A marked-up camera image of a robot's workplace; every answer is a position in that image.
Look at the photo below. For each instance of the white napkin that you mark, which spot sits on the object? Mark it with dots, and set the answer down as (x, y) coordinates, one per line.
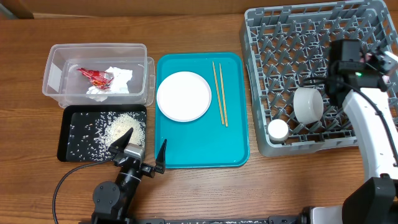
(118, 85)

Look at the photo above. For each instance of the pile of rice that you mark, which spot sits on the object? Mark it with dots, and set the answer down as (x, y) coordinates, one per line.
(92, 133)

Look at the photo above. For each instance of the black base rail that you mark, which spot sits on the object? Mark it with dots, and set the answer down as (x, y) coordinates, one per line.
(269, 220)

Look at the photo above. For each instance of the red snack wrapper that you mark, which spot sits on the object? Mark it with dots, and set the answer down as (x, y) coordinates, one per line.
(99, 79)

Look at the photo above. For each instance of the small white cup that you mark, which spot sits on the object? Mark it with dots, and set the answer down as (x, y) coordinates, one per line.
(278, 131)

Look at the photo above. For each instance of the large white plate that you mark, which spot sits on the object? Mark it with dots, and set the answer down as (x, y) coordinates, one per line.
(184, 96)

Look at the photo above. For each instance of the teal serving tray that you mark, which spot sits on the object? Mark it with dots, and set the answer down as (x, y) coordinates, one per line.
(205, 142)

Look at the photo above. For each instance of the grey dishwasher rack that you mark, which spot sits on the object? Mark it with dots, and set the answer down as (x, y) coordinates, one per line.
(282, 45)

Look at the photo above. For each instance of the black plastic tray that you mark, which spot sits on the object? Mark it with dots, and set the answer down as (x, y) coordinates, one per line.
(67, 117)

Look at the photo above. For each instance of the clear plastic bin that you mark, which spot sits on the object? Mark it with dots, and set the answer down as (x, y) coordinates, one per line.
(64, 83)

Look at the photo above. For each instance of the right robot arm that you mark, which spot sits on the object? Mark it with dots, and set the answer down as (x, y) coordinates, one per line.
(357, 83)

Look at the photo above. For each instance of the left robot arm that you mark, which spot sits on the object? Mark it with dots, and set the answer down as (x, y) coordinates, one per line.
(112, 199)

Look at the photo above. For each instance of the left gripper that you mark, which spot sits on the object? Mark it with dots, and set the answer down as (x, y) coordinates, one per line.
(149, 170)

